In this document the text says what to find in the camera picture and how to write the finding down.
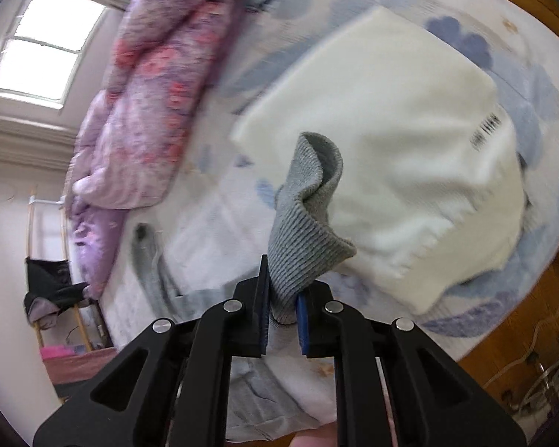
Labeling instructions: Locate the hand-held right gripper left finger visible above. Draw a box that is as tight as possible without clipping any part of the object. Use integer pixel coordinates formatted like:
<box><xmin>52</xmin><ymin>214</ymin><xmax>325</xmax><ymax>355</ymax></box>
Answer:
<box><xmin>32</xmin><ymin>254</ymin><xmax>270</xmax><ymax>447</ymax></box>

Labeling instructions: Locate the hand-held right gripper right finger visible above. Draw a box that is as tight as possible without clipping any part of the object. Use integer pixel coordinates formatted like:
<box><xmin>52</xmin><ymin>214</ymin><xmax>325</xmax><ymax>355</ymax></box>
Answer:
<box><xmin>295</xmin><ymin>283</ymin><xmax>527</xmax><ymax>447</ymax></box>

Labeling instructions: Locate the grey knitted sock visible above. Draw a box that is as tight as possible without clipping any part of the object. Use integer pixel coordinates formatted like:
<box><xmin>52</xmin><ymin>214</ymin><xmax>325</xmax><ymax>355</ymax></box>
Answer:
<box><xmin>129</xmin><ymin>131</ymin><xmax>357</xmax><ymax>443</ymax></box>

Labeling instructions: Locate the person's pink clothing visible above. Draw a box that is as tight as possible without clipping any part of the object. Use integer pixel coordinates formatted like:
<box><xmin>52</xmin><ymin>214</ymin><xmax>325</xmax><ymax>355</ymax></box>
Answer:
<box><xmin>286</xmin><ymin>427</ymin><xmax>341</xmax><ymax>447</ymax></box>

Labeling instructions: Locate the maroon striped cloth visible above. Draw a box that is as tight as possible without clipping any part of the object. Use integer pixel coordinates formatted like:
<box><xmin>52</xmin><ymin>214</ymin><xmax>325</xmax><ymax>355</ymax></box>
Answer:
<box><xmin>42</xmin><ymin>347</ymin><xmax>122</xmax><ymax>402</ymax></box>

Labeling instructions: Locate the white knit sweater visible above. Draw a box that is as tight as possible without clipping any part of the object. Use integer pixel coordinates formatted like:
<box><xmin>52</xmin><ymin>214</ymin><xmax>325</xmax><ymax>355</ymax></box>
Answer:
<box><xmin>228</xmin><ymin>6</ymin><xmax>530</xmax><ymax>317</ymax></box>

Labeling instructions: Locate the pink cloth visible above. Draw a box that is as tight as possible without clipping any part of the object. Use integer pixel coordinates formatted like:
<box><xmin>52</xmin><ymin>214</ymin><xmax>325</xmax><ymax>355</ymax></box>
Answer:
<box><xmin>40</xmin><ymin>345</ymin><xmax>76</xmax><ymax>360</ymax></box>

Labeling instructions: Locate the wooden ladder rack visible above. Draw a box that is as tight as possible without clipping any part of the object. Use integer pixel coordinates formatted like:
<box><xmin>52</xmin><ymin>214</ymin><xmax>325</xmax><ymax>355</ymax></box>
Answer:
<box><xmin>25</xmin><ymin>188</ymin><xmax>109</xmax><ymax>351</ymax></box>

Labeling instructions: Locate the lavender cloth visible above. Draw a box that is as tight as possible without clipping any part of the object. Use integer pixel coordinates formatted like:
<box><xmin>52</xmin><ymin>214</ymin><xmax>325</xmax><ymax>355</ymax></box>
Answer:
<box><xmin>27</xmin><ymin>297</ymin><xmax>62</xmax><ymax>332</ymax></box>

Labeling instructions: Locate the black cloth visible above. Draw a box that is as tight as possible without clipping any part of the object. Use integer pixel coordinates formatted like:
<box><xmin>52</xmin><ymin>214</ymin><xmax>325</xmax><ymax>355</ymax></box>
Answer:
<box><xmin>24</xmin><ymin>257</ymin><xmax>93</xmax><ymax>323</ymax></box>

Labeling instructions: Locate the purple floral quilt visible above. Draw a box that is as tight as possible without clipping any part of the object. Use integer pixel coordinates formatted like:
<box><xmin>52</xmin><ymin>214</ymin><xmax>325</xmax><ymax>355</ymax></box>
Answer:
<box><xmin>65</xmin><ymin>0</ymin><xmax>249</xmax><ymax>299</ymax></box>

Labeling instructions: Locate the floral printed bed sheet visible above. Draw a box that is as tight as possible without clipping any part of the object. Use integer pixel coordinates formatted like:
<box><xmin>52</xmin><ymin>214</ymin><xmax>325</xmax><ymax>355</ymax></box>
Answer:
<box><xmin>93</xmin><ymin>0</ymin><xmax>559</xmax><ymax>443</ymax></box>

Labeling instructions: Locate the window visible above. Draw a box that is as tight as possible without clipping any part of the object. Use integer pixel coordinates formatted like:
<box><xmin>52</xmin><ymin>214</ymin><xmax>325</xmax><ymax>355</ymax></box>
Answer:
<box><xmin>0</xmin><ymin>0</ymin><xmax>109</xmax><ymax>111</ymax></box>

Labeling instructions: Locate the white cable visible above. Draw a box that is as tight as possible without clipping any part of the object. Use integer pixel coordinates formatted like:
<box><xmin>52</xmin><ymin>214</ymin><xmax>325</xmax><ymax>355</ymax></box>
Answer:
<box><xmin>483</xmin><ymin>292</ymin><xmax>559</xmax><ymax>383</ymax></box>

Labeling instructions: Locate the metal wire hanger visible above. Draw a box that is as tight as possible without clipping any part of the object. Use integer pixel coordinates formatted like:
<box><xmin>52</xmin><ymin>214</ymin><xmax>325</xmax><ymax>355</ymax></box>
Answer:
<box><xmin>503</xmin><ymin>362</ymin><xmax>559</xmax><ymax>422</ymax></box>

